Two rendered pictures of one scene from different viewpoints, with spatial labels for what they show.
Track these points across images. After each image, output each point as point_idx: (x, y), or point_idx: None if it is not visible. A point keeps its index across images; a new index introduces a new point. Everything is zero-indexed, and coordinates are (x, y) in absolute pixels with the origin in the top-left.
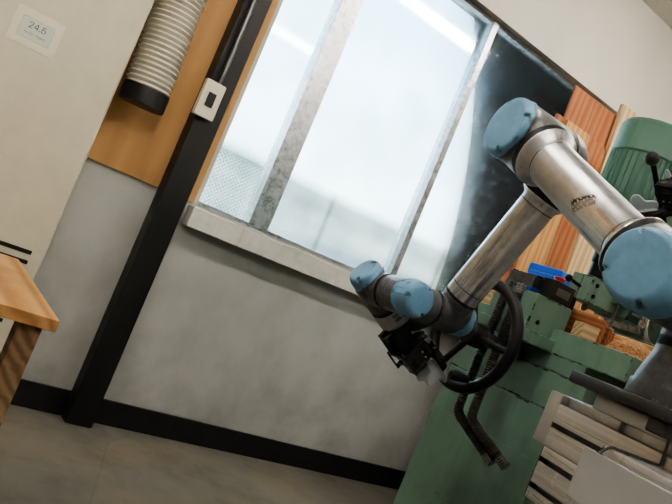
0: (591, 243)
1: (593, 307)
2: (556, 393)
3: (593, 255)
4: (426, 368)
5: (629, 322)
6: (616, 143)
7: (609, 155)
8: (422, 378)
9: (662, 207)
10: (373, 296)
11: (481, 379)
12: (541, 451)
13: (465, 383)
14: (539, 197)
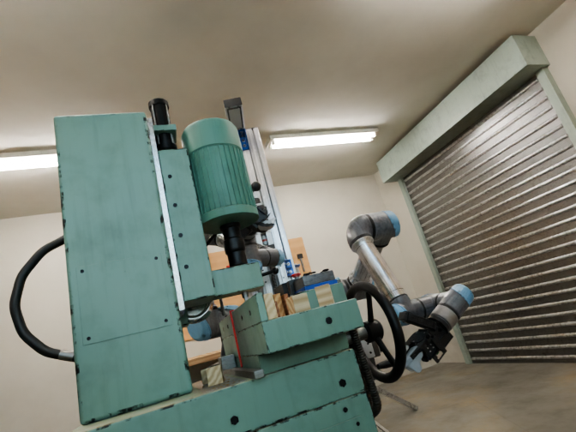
0: (370, 277)
1: (234, 294)
2: None
3: (244, 244)
4: (413, 361)
5: (200, 304)
6: (241, 146)
7: (237, 151)
8: (416, 369)
9: (255, 223)
10: (458, 309)
11: (370, 361)
12: (374, 358)
13: (379, 369)
14: (361, 241)
